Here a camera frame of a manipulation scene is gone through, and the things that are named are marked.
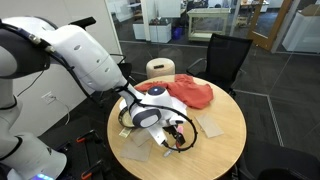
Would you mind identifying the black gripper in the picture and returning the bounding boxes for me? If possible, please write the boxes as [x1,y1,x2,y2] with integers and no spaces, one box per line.
[162,122,187,148]

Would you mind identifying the white paper plate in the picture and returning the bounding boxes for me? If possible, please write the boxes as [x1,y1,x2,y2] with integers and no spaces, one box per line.
[171,98,188,116]

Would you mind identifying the small brown paper napkin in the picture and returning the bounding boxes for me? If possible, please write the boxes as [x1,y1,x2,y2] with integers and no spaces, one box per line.
[130,128,153,148]

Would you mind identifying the red cloth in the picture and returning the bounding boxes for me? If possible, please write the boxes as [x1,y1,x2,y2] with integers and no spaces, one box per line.
[134,73,215,110]

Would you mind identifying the large brown paper napkin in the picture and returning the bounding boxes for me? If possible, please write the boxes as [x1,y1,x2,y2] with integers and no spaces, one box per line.
[119,138,154,163]

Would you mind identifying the white green sachet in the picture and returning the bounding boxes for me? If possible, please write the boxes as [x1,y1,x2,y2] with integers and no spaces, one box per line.
[118,127,133,139]

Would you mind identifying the black chair with armrest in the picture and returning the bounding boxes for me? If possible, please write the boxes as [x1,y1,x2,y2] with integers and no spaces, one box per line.
[109,52,134,83]

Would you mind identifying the black mesh office chair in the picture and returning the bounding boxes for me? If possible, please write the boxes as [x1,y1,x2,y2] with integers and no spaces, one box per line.
[185,33,254,98]

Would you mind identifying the black padded chair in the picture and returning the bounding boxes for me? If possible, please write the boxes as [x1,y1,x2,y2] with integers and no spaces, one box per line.
[236,139,320,180]

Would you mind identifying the blue bin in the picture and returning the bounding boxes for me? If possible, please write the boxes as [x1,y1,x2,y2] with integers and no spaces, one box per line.
[171,26,185,41]

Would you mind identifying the white low cabinet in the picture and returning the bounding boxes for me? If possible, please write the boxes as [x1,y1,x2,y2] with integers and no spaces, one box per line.
[132,19,173,44]

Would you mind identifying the beige utility cart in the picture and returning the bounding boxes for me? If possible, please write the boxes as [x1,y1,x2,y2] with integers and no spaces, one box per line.
[187,8,232,43]

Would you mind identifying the wooden door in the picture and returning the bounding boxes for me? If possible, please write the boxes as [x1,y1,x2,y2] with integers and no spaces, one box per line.
[247,0,295,52]

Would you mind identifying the white counter block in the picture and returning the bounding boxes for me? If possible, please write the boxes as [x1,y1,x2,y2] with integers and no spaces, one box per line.
[281,9,320,55]

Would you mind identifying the cardboard box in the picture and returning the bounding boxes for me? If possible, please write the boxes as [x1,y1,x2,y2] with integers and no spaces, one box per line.
[300,3,320,17]

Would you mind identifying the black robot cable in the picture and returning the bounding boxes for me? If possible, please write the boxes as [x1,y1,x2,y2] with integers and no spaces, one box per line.
[0,19,200,153]

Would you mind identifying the orange handled black clamp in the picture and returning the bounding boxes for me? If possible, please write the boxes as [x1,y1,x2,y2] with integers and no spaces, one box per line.
[80,159,105,180]
[75,130,102,145]

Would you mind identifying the white outlet cable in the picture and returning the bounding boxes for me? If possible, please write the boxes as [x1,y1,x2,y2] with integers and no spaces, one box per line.
[53,95,72,126]

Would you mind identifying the white wall outlet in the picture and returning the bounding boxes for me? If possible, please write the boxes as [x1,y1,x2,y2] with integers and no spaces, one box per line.
[41,91,56,105]

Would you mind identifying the black wall rail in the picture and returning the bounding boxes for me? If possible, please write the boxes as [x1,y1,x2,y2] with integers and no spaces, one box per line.
[68,16,98,30]

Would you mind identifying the thin dark wall cable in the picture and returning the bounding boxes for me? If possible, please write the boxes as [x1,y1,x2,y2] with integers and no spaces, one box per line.
[16,69,46,98]

